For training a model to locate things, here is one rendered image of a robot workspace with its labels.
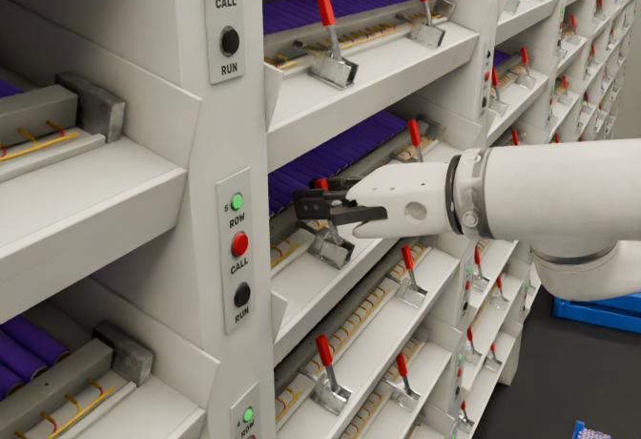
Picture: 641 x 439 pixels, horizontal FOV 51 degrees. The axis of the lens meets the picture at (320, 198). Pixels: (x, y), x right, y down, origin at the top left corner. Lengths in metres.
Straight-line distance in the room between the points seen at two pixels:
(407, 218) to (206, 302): 0.21
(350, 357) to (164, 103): 0.54
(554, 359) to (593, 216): 1.75
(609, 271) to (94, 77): 0.45
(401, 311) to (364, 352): 0.12
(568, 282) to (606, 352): 1.77
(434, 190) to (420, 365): 0.65
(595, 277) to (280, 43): 0.35
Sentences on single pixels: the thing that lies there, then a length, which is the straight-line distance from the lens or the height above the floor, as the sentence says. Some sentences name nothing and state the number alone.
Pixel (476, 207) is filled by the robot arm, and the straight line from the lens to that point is 0.59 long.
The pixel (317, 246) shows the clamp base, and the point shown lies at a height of 0.95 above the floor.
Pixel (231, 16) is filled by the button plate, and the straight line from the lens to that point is 0.46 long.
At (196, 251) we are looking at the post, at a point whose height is 1.06.
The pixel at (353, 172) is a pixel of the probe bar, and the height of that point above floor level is 0.98.
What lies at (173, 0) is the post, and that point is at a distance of 0.42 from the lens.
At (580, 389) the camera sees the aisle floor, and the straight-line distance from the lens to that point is 2.20.
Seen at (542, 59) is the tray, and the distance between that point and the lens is 1.76.
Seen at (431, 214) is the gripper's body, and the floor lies 1.03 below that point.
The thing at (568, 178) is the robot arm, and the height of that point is 1.08.
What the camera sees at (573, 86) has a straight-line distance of 2.48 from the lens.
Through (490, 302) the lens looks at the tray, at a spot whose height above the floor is 0.37.
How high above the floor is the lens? 1.26
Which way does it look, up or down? 22 degrees down
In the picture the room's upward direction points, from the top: straight up
